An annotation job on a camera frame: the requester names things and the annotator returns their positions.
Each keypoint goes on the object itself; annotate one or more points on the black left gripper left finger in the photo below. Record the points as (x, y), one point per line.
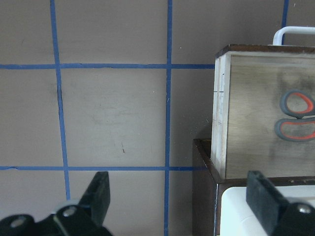
(82, 219)

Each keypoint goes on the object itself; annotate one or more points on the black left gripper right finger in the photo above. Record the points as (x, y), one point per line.
(278, 215)

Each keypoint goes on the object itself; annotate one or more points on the wooden drawer with white handle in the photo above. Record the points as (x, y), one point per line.
(249, 83)

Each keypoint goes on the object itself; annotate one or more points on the white plastic tray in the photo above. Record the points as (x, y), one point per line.
(237, 219)

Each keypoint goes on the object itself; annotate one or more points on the dark brown wooden cabinet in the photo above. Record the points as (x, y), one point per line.
(282, 165)

